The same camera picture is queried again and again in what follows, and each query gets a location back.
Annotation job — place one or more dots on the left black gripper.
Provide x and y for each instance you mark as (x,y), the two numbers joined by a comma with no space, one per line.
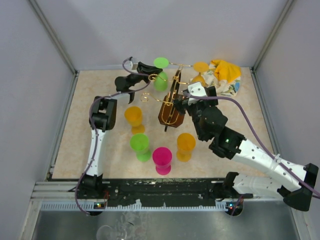
(144,68)

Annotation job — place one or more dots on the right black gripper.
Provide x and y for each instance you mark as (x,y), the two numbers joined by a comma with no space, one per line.
(182,104)

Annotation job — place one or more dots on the green plastic wine glass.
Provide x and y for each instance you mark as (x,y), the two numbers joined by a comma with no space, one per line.
(161,80)
(139,143)

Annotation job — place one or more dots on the gold wire wine glass rack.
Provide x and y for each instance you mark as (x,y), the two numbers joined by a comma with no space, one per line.
(168,116)

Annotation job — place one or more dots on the orange plastic wine glass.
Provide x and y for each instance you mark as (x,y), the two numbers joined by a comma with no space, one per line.
(134,117)
(185,146)
(200,67)

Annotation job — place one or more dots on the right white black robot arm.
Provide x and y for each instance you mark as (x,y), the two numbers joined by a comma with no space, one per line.
(291,182)

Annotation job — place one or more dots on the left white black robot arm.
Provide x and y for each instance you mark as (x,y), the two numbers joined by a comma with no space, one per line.
(102,119)

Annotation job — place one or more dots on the pink plastic wine glass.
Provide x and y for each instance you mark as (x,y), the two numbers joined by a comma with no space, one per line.
(162,158)

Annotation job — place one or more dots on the clear wine glass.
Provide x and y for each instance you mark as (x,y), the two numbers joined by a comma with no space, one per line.
(119,230)

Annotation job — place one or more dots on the yellow patterned cloth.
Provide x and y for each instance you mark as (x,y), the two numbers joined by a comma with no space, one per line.
(224,76)

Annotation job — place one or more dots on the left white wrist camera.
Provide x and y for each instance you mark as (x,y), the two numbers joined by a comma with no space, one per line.
(132,66)

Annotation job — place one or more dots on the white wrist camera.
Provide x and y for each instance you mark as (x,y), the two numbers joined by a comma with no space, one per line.
(132,66)
(196,89)

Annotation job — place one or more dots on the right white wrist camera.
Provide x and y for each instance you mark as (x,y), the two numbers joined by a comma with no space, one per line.
(196,89)

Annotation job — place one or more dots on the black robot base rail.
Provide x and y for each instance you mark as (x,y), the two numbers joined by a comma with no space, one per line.
(155,193)

